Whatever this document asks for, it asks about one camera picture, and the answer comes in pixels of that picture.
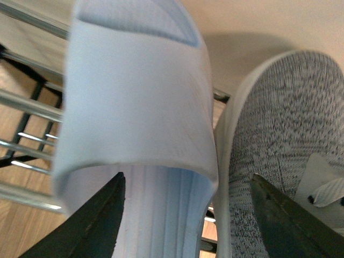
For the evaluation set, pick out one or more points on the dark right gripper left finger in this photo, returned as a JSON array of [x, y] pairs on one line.
[[92, 230]]

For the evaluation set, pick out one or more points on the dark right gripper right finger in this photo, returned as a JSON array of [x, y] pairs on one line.
[[287, 229]]

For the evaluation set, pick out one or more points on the light blue rubber slipper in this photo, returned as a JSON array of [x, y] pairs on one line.
[[134, 107]]

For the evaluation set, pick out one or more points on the black metal shoe rack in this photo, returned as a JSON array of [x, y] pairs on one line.
[[29, 107]]

